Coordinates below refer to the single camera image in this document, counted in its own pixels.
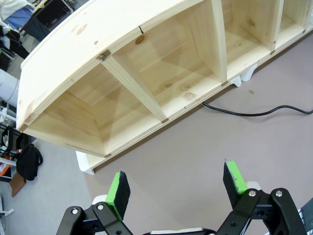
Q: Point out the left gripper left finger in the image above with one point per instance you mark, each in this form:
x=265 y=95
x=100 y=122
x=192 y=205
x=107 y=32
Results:
x=117 y=195

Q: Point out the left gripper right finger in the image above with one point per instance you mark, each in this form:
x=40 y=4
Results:
x=234 y=181

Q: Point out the black backpack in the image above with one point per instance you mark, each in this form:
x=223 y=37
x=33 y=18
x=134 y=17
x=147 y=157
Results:
x=28 y=164

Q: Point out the brown flat board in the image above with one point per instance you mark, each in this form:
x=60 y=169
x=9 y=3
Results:
x=18 y=183

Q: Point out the black metal cart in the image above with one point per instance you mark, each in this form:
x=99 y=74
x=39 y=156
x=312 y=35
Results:
x=14 y=137

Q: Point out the pine wood shelf box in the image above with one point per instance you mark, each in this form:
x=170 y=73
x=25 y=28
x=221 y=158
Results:
x=73 y=49

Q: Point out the white ribbed cylinder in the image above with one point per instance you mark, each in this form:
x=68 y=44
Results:
x=7 y=85

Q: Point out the person in dark clothes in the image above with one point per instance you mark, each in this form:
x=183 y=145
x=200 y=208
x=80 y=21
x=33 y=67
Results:
x=14 y=44

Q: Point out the person in blue shirt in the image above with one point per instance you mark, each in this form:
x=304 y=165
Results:
x=24 y=16

